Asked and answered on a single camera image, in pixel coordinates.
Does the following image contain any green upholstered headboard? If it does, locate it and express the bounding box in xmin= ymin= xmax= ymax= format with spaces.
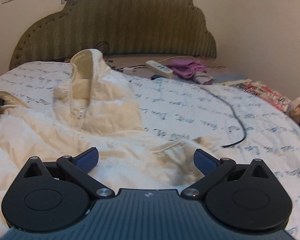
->
xmin=9 ymin=0 xmax=218 ymax=70

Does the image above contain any looped black cable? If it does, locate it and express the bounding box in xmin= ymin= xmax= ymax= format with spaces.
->
xmin=93 ymin=41 xmax=111 ymax=56

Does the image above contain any white script-printed bedsheet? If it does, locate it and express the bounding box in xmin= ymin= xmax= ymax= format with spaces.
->
xmin=0 ymin=60 xmax=300 ymax=240

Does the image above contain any white power strip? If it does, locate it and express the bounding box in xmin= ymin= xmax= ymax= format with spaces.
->
xmin=145 ymin=60 xmax=174 ymax=79

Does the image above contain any long black cable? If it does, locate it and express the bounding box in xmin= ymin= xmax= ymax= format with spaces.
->
xmin=199 ymin=85 xmax=247 ymax=148

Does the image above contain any purple cloth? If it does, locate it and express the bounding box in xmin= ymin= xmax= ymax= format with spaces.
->
xmin=167 ymin=58 xmax=214 ymax=85

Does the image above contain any white hooded puffer jacket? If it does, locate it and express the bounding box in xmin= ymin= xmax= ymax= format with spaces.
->
xmin=0 ymin=48 xmax=208 ymax=233

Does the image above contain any red floral cloth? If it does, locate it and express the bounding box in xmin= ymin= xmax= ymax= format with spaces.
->
xmin=223 ymin=78 xmax=292 ymax=113

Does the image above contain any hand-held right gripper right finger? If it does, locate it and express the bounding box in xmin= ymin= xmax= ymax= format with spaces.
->
xmin=180 ymin=149 xmax=277 ymax=200

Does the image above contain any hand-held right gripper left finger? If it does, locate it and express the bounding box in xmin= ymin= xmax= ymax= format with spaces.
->
xmin=22 ymin=147 xmax=115 ymax=200

